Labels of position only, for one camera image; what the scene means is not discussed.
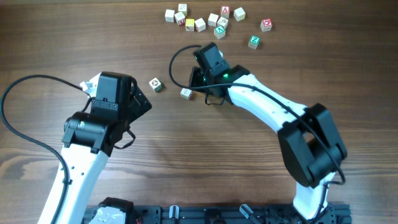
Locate wooden block red sides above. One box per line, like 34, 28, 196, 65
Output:
180, 88, 193, 100

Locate soccer ball wooden block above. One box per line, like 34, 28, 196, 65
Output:
149, 78, 163, 92

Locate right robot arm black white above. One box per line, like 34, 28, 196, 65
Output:
189, 42, 347, 223

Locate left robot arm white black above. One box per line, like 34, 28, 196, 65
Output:
39, 72, 152, 223

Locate green letter A block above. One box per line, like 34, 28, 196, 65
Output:
214, 26, 226, 39

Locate wooden block red edge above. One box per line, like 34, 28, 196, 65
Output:
194, 18, 206, 32

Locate wooden block drawing top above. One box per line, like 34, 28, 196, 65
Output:
217, 17, 229, 29

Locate plain wooden block centre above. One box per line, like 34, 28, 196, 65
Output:
208, 13, 219, 27

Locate plain wooden block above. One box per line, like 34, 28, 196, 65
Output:
165, 9, 175, 23
234, 7, 246, 21
208, 13, 219, 27

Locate green letter Z block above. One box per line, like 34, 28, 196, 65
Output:
248, 35, 261, 49

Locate yellow top wooden block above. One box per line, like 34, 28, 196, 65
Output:
185, 19, 195, 32

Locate wooden block red side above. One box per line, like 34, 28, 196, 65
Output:
174, 12, 186, 26

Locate plain wooden block right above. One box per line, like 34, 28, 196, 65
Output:
234, 7, 246, 21

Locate red letter A block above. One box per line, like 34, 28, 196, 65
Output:
220, 5, 230, 19

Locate red letter O block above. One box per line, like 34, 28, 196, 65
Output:
261, 18, 273, 32

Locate wooden block top left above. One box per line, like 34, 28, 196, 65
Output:
178, 3, 188, 16

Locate plain wooden block far left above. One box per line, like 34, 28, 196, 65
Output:
165, 9, 175, 23

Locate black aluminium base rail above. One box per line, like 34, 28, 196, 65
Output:
131, 203, 353, 224

